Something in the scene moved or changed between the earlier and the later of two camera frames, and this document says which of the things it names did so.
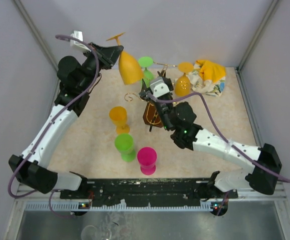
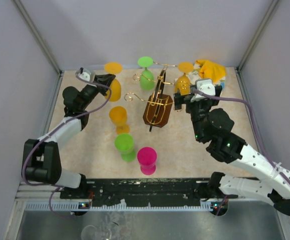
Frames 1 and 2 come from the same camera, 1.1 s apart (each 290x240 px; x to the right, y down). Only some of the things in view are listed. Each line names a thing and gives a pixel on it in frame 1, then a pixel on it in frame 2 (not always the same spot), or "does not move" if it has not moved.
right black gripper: x=143 y=94 → x=187 y=101
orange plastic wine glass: x=129 y=70 → x=113 y=68
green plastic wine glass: x=123 y=143 does not move
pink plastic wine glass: x=147 y=158 does not move
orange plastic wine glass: x=183 y=87 does not move
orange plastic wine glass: x=118 y=115 does not move
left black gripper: x=107 y=55 → x=105 y=78
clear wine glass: x=90 y=232 does not move
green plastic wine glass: x=146 y=62 does not move
